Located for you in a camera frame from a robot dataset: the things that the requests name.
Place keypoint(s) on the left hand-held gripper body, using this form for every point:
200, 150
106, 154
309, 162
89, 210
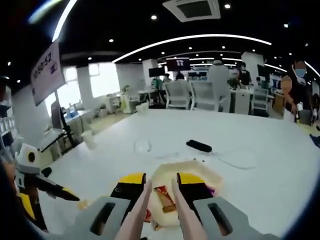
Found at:
25, 151

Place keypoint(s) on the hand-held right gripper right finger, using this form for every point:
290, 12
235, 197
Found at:
220, 217

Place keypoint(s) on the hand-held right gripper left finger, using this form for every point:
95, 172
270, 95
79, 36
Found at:
105, 217

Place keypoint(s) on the purple candy food packet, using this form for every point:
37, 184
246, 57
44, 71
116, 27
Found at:
212, 192

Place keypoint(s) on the slim food tongs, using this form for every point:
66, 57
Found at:
137, 212

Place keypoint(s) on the beige hexagonal container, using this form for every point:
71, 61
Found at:
200, 171

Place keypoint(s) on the red snack food packet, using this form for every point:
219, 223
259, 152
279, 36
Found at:
165, 200

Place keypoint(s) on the person's left hand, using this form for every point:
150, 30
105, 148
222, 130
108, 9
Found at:
6, 180

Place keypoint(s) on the black bar-shaped device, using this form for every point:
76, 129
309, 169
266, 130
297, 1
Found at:
199, 145

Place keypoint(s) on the large display screen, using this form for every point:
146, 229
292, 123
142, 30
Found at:
47, 75

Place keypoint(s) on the white mesh chair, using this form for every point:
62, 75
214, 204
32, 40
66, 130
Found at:
260, 101
177, 93
205, 95

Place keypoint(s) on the cardboard box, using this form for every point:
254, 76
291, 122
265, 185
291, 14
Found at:
279, 102

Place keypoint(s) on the long ceiling light strip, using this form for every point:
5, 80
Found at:
62, 20
190, 37

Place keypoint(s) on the hanging dark screen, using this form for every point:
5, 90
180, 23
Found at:
178, 64

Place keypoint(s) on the ceiling air vent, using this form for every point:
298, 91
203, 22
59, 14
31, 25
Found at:
192, 10

